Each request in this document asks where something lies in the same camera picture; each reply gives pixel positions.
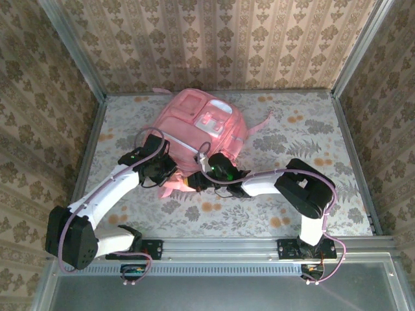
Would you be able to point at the pink school backpack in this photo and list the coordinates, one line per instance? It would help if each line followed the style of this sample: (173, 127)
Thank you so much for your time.
(188, 129)

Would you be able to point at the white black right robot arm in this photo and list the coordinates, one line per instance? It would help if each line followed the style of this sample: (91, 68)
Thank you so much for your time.
(259, 184)

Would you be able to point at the floral table cloth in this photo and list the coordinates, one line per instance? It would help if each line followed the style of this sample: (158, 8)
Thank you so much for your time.
(207, 226)

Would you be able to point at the grey metal panel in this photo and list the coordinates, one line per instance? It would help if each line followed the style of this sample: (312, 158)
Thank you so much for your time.
(220, 294)

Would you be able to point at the aluminium front frame rail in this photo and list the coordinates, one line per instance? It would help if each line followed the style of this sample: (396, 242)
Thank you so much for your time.
(220, 247)

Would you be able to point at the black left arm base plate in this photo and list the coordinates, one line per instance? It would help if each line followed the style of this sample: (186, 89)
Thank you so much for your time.
(155, 249)

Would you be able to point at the aluminium back rail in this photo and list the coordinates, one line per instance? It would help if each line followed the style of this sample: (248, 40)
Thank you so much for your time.
(275, 91)

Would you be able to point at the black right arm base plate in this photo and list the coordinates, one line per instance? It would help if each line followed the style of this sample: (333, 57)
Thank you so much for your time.
(285, 249)

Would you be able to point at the aluminium right side rail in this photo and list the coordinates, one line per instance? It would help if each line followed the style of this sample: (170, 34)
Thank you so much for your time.
(355, 162)

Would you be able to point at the aluminium left corner post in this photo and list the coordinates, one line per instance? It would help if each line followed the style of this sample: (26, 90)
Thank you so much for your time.
(75, 48)

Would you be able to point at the aluminium corner post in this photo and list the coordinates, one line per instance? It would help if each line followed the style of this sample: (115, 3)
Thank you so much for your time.
(360, 48)
(75, 48)

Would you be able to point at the aluminium right corner post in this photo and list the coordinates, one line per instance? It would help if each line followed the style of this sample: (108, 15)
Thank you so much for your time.
(360, 48)

